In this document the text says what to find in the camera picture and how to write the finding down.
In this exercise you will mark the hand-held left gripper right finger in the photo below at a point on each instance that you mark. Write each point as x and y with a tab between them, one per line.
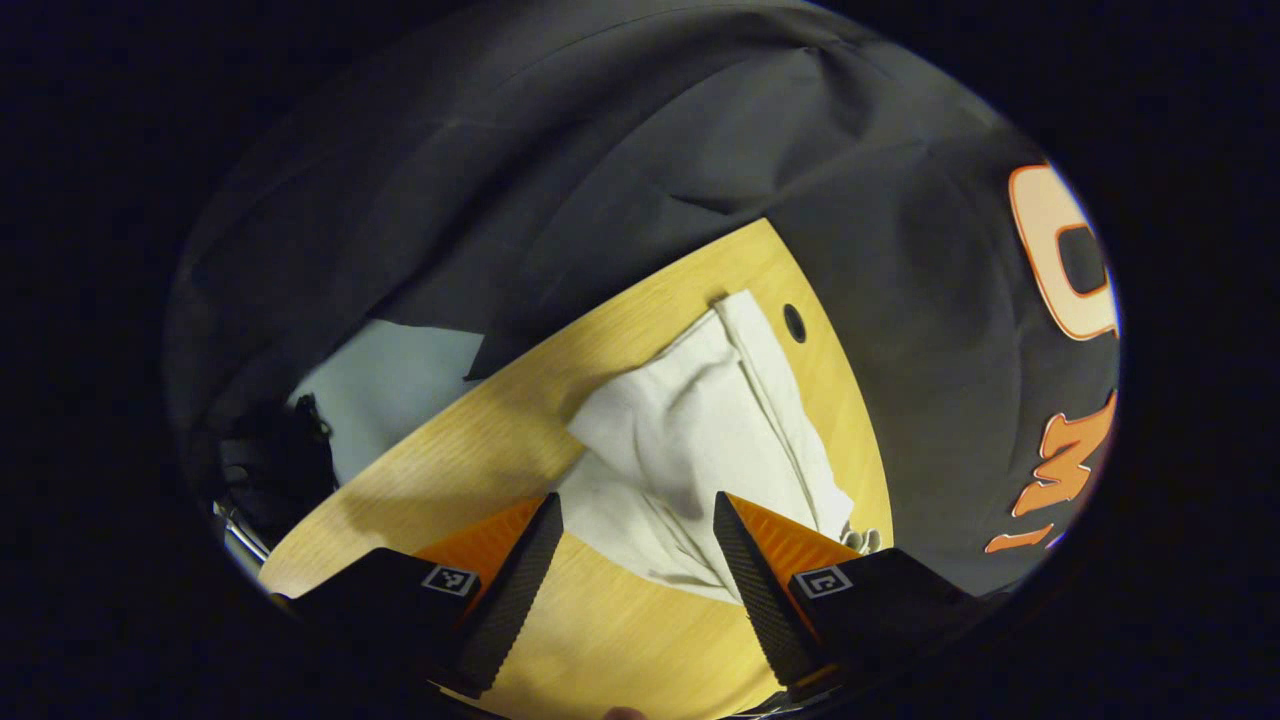
765	600

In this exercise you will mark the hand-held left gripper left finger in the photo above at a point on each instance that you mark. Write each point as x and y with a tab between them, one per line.
515	590

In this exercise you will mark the black backdrop cloth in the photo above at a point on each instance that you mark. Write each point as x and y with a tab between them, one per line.
600	150

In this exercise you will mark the dark bag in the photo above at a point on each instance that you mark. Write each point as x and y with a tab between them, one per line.
275	460

